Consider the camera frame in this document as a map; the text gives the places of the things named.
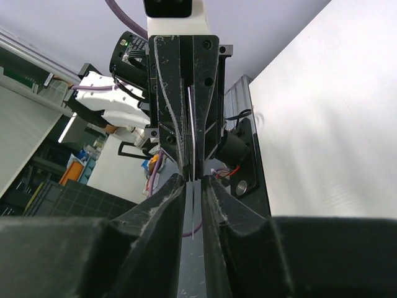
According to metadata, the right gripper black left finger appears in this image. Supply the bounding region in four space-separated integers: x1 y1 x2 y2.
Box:
1 174 186 297

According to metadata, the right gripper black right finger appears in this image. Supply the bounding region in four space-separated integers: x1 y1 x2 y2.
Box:
202 176 396 297

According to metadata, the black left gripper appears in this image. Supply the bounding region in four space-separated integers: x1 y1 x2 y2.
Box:
146 35 233 179

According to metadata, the dark grey credit card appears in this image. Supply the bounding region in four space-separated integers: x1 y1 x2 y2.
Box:
187 86 196 239

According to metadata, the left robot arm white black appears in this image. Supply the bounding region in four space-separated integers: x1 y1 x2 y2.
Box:
66 32 233 181

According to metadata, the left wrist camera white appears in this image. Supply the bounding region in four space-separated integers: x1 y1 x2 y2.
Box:
143 0 211 37

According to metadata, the aluminium rail left edge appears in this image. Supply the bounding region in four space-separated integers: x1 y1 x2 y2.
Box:
224 74 257 133

